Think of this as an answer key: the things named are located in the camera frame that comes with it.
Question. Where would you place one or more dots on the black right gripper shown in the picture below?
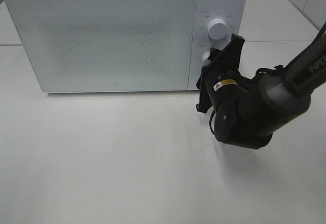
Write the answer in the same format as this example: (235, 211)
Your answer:
(223, 70)

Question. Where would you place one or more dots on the white timer knob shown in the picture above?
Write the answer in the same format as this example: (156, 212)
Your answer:
(205, 59)

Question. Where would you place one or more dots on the white microwave door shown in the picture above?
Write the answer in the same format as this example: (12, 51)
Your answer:
(106, 45)

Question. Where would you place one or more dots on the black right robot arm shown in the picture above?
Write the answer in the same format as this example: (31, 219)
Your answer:
(245, 112)

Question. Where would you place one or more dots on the upper white power knob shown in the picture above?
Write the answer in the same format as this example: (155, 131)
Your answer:
(217, 28)

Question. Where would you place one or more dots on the white microwave oven body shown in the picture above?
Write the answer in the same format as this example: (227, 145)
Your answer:
(219, 2)

